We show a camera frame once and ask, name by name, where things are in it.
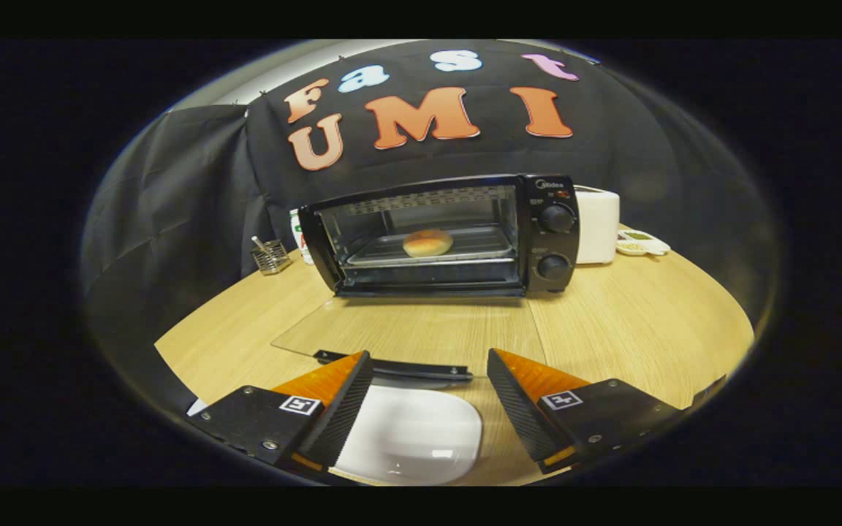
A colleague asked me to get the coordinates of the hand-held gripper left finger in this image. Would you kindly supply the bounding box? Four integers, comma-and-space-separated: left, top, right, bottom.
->
187, 351, 375, 476

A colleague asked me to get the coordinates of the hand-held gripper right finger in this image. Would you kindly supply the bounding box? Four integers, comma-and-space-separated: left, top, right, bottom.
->
487, 348, 685, 474

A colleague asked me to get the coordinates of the black toaster oven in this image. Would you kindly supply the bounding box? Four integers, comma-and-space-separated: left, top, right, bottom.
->
271, 173, 581, 382

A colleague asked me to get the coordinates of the golden brown bagel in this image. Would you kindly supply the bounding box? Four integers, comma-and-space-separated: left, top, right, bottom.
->
402, 229, 455, 259

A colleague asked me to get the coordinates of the white toaster appliance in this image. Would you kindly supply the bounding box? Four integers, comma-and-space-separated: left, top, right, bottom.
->
574, 186, 621, 265

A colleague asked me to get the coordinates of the white plate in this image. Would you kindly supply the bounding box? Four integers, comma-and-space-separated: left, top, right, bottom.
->
333, 385, 483, 486

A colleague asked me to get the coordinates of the white bottle green label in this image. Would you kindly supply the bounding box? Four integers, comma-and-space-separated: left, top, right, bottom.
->
289, 208, 314, 265

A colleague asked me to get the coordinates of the small white snack dish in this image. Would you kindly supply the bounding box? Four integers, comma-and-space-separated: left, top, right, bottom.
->
616, 229, 672, 257

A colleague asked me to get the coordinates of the black backdrop cloth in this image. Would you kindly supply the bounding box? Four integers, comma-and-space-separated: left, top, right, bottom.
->
81, 40, 780, 351

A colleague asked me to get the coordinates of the small wire basket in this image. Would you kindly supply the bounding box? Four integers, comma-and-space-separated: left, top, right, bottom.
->
250, 235, 292, 275

